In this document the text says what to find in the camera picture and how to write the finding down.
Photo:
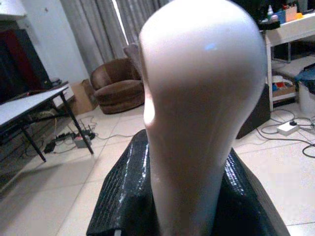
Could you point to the orange box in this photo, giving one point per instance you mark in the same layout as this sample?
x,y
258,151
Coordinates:
x,y
292,12

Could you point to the white power strip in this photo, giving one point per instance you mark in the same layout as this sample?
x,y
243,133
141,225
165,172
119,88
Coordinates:
x,y
288,127

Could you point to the brown armchair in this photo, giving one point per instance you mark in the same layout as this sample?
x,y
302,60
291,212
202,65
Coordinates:
x,y
115,91

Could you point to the beige broom with purple bristles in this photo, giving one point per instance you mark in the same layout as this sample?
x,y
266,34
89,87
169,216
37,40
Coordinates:
x,y
197,98

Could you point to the grey power adapter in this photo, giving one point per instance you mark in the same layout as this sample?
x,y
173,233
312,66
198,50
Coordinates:
x,y
82,142

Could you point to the white bin with blue lid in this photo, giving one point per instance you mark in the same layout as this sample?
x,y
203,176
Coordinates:
x,y
306,91

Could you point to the long black power strip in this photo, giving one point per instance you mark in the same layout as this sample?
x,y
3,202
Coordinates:
x,y
64,140

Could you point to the brown cardboard box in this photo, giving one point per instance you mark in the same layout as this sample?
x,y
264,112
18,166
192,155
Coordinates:
x,y
82,96

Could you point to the small white bottle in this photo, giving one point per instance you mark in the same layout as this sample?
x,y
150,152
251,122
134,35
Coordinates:
x,y
270,12

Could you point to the grey curtain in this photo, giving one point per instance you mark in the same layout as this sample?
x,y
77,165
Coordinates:
x,y
103,27

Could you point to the white shelf unit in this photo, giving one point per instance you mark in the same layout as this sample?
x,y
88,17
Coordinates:
x,y
290,29

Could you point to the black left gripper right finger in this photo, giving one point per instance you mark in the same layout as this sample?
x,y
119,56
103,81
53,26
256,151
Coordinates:
x,y
246,209

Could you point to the blue and red toy box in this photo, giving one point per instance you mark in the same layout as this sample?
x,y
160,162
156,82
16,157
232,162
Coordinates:
x,y
283,87

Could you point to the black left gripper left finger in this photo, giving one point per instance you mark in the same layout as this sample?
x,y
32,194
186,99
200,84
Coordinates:
x,y
123,191

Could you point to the white folding table black legs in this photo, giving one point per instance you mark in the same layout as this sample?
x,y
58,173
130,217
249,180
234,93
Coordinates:
x,y
27,105

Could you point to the black tray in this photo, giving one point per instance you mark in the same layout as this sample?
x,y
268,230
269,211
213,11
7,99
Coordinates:
x,y
269,25

